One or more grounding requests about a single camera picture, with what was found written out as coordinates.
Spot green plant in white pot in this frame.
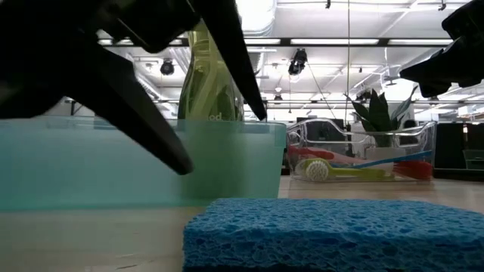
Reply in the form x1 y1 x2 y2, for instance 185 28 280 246
344 85 419 149

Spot silver ceiling air duct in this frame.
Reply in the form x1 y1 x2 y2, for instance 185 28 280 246
236 0 278 38

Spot black ceiling spotlight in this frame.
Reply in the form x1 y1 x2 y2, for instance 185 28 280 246
287 48 309 76
159 58 175 76

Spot yellow-green soap pump bottle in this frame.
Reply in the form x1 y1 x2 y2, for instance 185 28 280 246
217 85 246 122
176 20 246 122

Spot blue dish brush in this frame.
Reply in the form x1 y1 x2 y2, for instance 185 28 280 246
327 150 433 170

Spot blue scrub sponge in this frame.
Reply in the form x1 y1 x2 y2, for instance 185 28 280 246
182 197 484 272

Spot red and pink dish brush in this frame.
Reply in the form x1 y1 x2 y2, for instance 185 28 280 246
287 145 434 181

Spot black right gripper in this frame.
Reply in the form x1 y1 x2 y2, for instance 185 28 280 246
399 0 484 98

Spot clear plastic bin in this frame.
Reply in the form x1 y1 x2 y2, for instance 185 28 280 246
285 117 439 184

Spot green translucent plastic bin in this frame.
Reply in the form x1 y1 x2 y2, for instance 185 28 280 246
0 115 287 212

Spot small green background container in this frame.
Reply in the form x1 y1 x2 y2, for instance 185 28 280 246
462 149 484 171

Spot green dish brush white bristles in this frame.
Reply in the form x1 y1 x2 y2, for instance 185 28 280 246
297 157 396 182

